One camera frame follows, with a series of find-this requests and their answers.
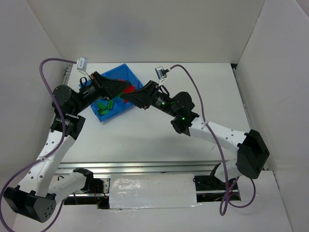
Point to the large red green lego assembly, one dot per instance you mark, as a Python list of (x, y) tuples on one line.
[(129, 89)]

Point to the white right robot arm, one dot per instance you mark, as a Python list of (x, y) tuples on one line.
[(249, 148)]

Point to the green square lego brick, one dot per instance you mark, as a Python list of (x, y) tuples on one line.
[(102, 112)]

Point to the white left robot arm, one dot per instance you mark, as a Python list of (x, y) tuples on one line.
[(35, 196)]

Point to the blue plastic divided bin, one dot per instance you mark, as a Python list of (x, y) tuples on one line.
[(124, 73)]

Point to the silver foil tape sheet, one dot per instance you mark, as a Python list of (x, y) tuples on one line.
[(152, 191)]

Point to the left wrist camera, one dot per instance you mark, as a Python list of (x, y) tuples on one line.
[(81, 64)]

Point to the long green lego plate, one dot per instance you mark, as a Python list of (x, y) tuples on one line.
[(101, 106)]

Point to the green numbered lego brick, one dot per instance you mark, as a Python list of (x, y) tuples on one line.
[(110, 104)]

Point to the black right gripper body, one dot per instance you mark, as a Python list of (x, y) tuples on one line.
[(151, 95)]

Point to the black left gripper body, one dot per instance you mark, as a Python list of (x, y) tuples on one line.
[(99, 83)]

